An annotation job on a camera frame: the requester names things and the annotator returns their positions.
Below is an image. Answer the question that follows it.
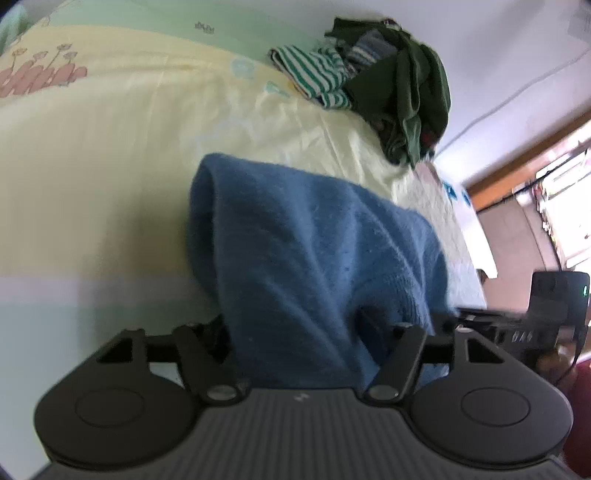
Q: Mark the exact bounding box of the light green pillow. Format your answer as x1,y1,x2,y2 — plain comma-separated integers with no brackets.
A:
0,4,29,52

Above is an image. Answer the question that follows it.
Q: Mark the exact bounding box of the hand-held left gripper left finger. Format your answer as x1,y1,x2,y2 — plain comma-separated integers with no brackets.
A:
97,316,253,407

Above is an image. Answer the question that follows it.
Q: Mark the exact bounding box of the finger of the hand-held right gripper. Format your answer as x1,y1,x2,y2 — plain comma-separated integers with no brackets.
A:
455,311,495,331

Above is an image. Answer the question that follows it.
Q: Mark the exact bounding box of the dark green jacket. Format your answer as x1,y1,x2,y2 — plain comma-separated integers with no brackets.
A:
324,17,452,168

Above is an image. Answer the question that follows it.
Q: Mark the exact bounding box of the person's right hand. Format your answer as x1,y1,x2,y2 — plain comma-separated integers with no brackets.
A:
538,352,579,394

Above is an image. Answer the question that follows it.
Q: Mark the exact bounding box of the blue knitted sweater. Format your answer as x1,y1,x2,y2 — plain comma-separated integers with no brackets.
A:
187,152,452,391

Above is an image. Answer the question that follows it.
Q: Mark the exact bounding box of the grey blue striped cloth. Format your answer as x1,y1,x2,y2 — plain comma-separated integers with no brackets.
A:
346,30,394,75

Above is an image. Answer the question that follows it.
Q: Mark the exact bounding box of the person's red clothing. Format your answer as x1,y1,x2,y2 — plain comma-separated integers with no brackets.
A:
567,364,591,480

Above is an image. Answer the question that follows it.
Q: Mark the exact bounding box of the white cable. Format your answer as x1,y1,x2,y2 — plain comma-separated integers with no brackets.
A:
438,41,591,152

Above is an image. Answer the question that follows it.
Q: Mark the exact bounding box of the wooden window frame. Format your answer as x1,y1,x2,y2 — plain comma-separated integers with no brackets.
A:
464,115,591,214

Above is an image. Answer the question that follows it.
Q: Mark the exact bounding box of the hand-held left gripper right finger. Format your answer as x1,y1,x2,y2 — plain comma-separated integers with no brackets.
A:
362,323,509,407

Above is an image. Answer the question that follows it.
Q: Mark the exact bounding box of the bright window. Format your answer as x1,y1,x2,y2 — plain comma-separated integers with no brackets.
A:
536,141,591,274

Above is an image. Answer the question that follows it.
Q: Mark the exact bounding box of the green white striped garment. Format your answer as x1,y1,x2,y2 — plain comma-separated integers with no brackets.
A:
269,44,353,110

